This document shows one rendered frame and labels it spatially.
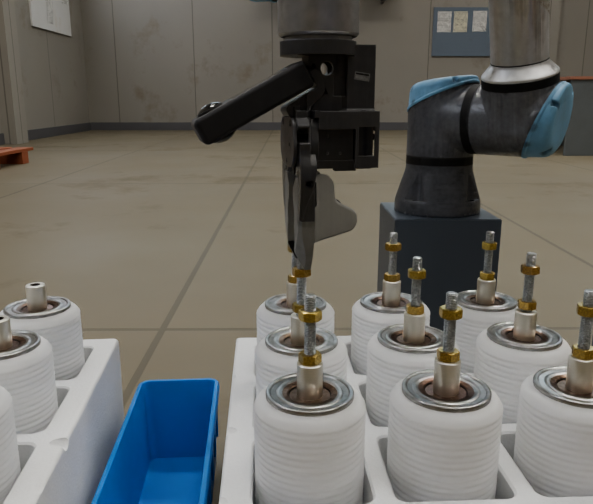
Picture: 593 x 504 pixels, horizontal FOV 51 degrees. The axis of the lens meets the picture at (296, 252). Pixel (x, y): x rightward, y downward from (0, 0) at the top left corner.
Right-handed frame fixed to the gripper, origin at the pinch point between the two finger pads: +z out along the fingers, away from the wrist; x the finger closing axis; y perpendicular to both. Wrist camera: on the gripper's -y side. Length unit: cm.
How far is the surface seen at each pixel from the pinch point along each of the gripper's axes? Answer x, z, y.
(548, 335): -3.9, 9.4, 26.3
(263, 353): -1.4, 10.0, -3.6
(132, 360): 57, 35, -21
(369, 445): -9.1, 16.8, 5.3
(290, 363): -4.1, 10.1, -1.3
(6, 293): 107, 35, -56
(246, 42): 932, -97, 103
